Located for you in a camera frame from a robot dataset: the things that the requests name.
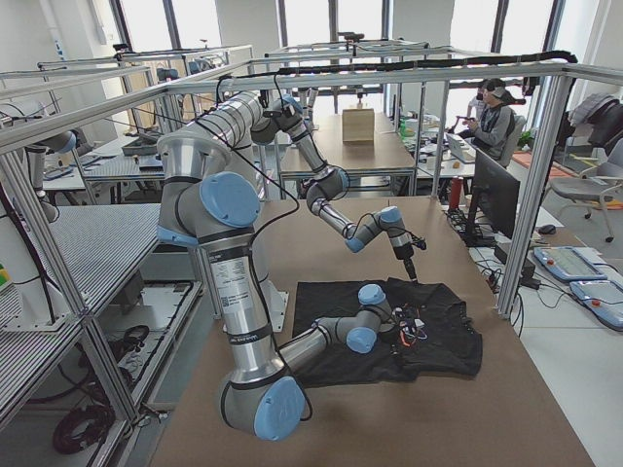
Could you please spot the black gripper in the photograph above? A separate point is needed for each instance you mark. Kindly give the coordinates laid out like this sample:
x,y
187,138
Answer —
x,y
403,253
388,332

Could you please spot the black printed t-shirt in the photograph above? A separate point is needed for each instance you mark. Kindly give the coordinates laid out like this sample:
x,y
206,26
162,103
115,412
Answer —
x,y
447,343

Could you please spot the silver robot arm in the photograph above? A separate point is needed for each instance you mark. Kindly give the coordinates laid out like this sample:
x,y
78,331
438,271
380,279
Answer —
x,y
331,185
243,311

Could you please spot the red water bottle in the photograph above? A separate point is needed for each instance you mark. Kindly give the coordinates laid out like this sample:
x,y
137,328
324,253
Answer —
x,y
455,192

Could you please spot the black computer monitor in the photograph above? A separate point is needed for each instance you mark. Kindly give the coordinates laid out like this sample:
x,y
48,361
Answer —
x,y
495,193

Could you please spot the cardboard box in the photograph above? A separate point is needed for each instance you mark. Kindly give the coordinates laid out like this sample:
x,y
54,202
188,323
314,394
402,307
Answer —
x,y
358,125

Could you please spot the seated person grey jacket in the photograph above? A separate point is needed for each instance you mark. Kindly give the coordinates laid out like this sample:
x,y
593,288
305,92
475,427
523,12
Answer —
x,y
497,120

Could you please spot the blue teach pendant far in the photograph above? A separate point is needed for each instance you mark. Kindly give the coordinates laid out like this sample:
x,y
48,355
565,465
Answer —
x,y
567,264

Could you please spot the blue teach pendant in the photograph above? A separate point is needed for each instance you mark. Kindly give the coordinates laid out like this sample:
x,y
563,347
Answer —
x,y
603,298
567,264

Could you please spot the grey office chair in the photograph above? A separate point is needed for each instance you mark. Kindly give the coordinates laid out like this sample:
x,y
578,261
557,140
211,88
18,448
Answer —
x,y
594,188

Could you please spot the blue teach pendant near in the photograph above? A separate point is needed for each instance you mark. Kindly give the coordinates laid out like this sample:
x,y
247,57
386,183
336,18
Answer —
x,y
603,298

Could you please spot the aluminium cage frame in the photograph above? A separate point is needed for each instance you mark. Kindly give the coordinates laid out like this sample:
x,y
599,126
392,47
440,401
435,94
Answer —
x,y
55,293

